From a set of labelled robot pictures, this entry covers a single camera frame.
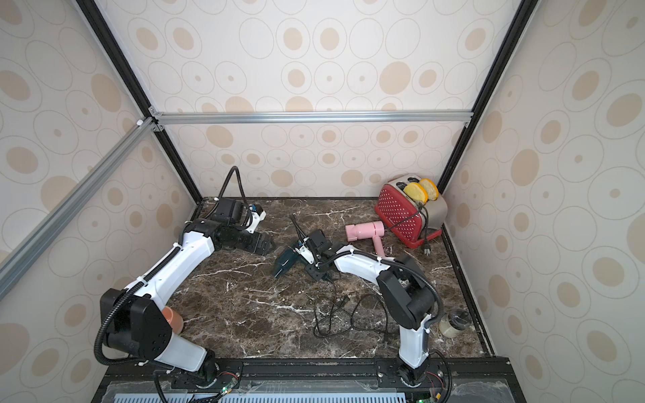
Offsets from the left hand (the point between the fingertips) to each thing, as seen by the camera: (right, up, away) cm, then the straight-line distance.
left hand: (269, 240), depth 83 cm
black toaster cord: (+59, -5, +16) cm, 61 cm away
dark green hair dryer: (+3, -8, +8) cm, 12 cm away
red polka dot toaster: (+51, +7, +11) cm, 52 cm away
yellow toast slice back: (+58, +19, +12) cm, 62 cm away
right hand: (+13, -12, +9) cm, 20 cm away
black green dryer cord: (+21, -26, +2) cm, 33 cm away
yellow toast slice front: (+53, +17, +11) cm, 57 cm away
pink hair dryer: (+38, +2, +26) cm, 46 cm away
